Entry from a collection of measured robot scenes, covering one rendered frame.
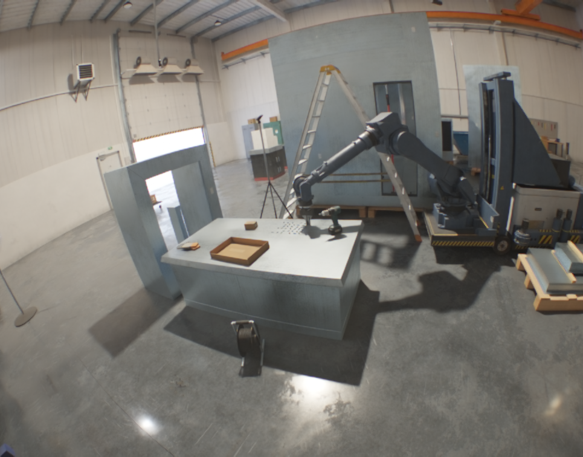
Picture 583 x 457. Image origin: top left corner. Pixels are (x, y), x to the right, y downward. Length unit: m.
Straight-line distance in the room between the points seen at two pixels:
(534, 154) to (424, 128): 1.65
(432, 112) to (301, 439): 3.97
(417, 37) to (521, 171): 2.28
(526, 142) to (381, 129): 1.81
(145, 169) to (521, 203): 4.15
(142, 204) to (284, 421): 2.29
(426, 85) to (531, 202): 2.11
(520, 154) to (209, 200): 3.83
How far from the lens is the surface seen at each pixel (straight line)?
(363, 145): 2.45
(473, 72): 7.85
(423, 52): 4.11
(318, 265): 1.83
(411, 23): 4.23
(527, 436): 2.02
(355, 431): 1.73
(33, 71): 11.31
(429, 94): 4.01
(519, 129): 3.31
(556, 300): 2.88
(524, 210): 3.47
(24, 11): 11.21
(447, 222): 3.19
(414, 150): 2.55
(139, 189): 2.74
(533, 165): 3.46
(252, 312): 2.32
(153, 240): 2.84
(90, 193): 10.75
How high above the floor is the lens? 1.62
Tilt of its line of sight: 23 degrees down
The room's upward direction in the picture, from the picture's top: 9 degrees counter-clockwise
